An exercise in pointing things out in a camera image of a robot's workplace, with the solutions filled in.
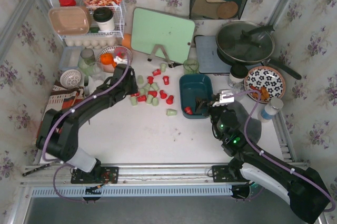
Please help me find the red coffee capsule bottom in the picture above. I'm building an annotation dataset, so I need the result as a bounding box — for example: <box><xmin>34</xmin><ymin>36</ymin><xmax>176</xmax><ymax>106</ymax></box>
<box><xmin>184</xmin><ymin>106</ymin><xmax>193</xmax><ymax>115</ymax></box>

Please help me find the teal plastic storage basket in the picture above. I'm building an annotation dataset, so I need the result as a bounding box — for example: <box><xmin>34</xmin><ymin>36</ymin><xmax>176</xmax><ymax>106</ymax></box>
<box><xmin>179</xmin><ymin>74</ymin><xmax>213</xmax><ymax>119</ymax></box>

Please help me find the green coffee capsule lone bottom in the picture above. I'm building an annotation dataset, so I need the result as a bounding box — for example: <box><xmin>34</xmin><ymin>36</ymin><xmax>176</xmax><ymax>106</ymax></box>
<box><xmin>166</xmin><ymin>109</ymin><xmax>177</xmax><ymax>116</ymax></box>

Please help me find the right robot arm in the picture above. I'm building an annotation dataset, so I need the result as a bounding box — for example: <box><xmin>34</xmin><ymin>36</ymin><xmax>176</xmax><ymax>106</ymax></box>
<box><xmin>195</xmin><ymin>89</ymin><xmax>336</xmax><ymax>223</ymax></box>

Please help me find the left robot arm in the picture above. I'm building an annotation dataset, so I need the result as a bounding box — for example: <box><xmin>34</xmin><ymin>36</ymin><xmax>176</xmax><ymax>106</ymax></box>
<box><xmin>36</xmin><ymin>56</ymin><xmax>138</xmax><ymax>177</ymax></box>

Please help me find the small clear wine glass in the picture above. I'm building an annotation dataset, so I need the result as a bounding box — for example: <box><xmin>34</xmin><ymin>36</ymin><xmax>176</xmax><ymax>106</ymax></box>
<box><xmin>229</xmin><ymin>81</ymin><xmax>245</xmax><ymax>94</ymax></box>

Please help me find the patterned fruit bowl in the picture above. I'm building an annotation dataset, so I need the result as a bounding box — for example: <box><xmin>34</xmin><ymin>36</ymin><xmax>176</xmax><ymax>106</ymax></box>
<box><xmin>96</xmin><ymin>46</ymin><xmax>133</xmax><ymax>73</ymax></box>

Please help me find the orange mandarin left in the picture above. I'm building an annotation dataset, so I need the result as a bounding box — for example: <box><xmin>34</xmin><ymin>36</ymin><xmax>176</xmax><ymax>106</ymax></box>
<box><xmin>100</xmin><ymin>53</ymin><xmax>113</xmax><ymax>65</ymax></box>

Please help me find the clear drinking glass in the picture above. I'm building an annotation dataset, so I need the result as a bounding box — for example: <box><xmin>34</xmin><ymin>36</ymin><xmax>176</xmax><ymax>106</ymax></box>
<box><xmin>88</xmin><ymin>63</ymin><xmax>104</xmax><ymax>79</ymax></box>

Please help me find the pink peach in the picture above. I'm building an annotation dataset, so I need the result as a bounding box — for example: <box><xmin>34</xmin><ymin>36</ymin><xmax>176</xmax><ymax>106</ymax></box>
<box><xmin>114</xmin><ymin>46</ymin><xmax>127</xmax><ymax>58</ymax></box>

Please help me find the black lidded white jar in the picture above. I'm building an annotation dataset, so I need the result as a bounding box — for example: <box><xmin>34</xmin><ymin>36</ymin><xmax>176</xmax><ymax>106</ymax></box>
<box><xmin>227</xmin><ymin>64</ymin><xmax>248</xmax><ymax>87</ymax></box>

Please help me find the metal fork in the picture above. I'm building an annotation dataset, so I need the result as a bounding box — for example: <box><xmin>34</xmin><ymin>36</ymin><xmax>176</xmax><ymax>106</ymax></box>
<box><xmin>84</xmin><ymin>75</ymin><xmax>90</xmax><ymax>97</ymax></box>

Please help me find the green glass cup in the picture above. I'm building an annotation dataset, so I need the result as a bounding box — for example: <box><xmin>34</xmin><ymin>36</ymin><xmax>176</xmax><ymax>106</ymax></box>
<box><xmin>183</xmin><ymin>59</ymin><xmax>199</xmax><ymax>75</ymax></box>

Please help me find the orange cup behind board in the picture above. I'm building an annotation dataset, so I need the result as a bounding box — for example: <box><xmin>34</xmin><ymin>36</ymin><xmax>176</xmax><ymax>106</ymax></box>
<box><xmin>122</xmin><ymin>33</ymin><xmax>132</xmax><ymax>49</ymax></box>

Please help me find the grey induction cooker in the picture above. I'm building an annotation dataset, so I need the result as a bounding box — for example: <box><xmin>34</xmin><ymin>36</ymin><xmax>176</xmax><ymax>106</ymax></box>
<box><xmin>194</xmin><ymin>35</ymin><xmax>231</xmax><ymax>75</ymax></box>

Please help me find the green tinted glass jar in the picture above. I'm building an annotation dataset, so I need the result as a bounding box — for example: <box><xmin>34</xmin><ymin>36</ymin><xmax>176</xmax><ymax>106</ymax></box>
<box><xmin>78</xmin><ymin>48</ymin><xmax>96</xmax><ymax>74</ymax></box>

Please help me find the fried food on plate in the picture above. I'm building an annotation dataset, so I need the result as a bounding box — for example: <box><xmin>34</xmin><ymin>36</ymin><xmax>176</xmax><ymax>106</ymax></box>
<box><xmin>249</xmin><ymin>85</ymin><xmax>270</xmax><ymax>101</ymax></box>

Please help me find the white blue bottle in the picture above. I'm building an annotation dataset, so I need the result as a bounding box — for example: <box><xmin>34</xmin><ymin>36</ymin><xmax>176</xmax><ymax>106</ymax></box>
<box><xmin>258</xmin><ymin>97</ymin><xmax>284</xmax><ymax>123</ymax></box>

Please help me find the white egg tray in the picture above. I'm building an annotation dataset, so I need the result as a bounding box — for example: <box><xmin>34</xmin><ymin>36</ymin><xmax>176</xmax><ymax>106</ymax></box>
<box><xmin>64</xmin><ymin>38</ymin><xmax>120</xmax><ymax>49</ymax></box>

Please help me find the metal cutting board stand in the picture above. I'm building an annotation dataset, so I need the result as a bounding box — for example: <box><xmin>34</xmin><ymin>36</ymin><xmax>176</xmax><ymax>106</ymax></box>
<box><xmin>147</xmin><ymin>44</ymin><xmax>175</xmax><ymax>68</ymax></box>

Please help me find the white strainer bowl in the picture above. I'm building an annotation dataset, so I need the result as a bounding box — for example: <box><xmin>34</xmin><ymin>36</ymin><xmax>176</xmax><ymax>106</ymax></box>
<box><xmin>60</xmin><ymin>69</ymin><xmax>82</xmax><ymax>89</ymax></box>

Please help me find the blue floral plate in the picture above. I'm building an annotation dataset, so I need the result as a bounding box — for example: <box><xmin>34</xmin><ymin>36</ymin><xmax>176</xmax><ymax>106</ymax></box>
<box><xmin>244</xmin><ymin>66</ymin><xmax>286</xmax><ymax>104</ymax></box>

